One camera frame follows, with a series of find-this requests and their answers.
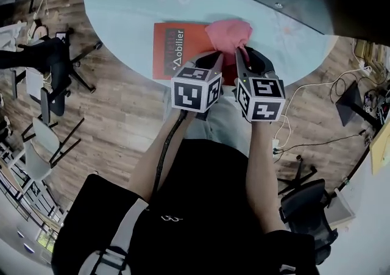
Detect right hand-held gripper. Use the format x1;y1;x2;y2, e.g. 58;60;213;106
233;46;286;123

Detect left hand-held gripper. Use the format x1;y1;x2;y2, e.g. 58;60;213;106
171;50;226;121

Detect pink cloth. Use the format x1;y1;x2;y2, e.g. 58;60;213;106
204;19;254;69

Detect red book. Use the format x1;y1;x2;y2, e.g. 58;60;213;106
152;22;226;81

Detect person's left forearm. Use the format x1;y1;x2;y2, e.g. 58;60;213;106
127;109;197;204

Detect person's right forearm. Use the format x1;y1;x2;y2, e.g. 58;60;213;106
245;120;289;235

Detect person's grey trousers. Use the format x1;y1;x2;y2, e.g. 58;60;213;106
163;93;254;159

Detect round table with floral tablecloth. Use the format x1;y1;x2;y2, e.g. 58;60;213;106
82;0;339;93

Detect stack of cardboard boxes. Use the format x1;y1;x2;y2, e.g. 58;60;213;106
353;38;390;70

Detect person's black shirt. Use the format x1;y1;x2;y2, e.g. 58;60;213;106
51;138;316;275

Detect wooden desk with black stand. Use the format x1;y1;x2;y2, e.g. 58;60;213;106
335;80;390;177

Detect black mesh office chair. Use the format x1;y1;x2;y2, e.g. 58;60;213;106
0;27;104;118

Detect white laptop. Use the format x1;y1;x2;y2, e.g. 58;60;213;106
25;67;47;104

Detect grey plastic chair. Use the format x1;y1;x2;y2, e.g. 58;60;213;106
21;116;86;182

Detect metal shelf rack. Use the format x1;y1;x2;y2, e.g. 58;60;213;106
0;138;66;232

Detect white cable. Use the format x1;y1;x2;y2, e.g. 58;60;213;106
274;66;374;150

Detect black braided cable sleeve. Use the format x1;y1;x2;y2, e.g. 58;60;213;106
151;109;188;195

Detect grey shoulder strap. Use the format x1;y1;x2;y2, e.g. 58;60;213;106
80;197;150;275

